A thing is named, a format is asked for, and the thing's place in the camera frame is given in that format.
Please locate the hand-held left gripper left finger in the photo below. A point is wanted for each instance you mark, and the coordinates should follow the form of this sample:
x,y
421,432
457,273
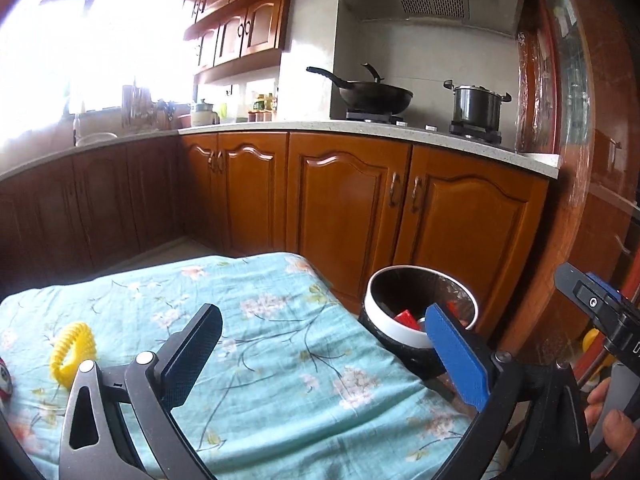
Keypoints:
x,y
195,355

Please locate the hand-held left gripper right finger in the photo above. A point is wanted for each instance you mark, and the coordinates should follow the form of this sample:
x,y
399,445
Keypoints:
x,y
455,355

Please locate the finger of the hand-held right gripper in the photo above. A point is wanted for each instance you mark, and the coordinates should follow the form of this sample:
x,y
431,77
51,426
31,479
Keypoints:
x,y
585,297

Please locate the red and white packet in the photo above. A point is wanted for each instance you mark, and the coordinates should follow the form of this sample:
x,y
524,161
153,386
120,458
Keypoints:
x,y
452,306

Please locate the red snack packet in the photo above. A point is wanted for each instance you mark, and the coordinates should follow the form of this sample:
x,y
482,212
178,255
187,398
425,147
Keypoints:
x,y
405,319

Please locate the white rimmed round trash bin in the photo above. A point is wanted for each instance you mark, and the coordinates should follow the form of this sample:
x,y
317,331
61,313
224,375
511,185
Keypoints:
x,y
395,336

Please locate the person's right hand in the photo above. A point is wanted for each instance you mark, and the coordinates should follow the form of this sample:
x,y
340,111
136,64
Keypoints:
x,y
620,435

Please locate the yellow plastic object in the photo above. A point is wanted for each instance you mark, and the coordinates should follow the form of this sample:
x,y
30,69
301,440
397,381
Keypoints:
x,y
591,342

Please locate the floral light blue blanket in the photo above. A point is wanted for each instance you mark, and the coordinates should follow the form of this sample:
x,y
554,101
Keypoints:
x,y
280,360

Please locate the red white round object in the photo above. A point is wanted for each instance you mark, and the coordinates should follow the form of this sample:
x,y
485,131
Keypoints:
x,y
4,380

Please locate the wooden lower kitchen cabinet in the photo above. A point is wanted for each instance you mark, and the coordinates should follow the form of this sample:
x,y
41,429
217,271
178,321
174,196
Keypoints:
x,y
340,200

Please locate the wooden kitchen cabinet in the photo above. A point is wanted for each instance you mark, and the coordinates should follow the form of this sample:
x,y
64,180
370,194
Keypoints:
x,y
260,25
340,200

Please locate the steel cooking pot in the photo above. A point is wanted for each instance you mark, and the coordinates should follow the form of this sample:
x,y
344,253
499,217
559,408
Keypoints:
x,y
475,105

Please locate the white basin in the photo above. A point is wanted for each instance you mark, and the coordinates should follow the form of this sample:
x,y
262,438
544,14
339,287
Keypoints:
x,y
95,138

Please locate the white kettle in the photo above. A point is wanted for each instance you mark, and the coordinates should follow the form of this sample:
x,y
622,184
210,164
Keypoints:
x,y
202,114

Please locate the black gas stove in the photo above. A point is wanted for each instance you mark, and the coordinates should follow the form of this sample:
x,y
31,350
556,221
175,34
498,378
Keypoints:
x,y
380,116

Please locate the speckled white kitchen countertop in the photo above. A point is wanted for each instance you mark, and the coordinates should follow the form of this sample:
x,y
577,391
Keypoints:
x,y
300,126

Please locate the row of spice jars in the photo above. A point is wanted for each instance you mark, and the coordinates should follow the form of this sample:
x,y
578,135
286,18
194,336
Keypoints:
x,y
262,110

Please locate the clear bottle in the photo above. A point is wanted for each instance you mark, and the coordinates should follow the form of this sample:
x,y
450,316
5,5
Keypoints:
x,y
76,130

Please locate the black wok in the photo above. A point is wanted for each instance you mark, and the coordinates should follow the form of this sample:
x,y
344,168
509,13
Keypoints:
x,y
375,97

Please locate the black ladle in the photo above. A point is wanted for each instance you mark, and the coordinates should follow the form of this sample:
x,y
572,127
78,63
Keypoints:
x,y
372,72

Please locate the bright kitchen window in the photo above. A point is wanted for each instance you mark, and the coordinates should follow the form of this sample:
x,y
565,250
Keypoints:
x,y
100,50

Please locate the wooden upper kitchen cabinet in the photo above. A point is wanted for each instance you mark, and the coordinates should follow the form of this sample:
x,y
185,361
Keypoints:
x,y
260,25

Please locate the wooden door frame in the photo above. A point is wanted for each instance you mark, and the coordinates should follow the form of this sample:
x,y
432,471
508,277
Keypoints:
x,y
560,210

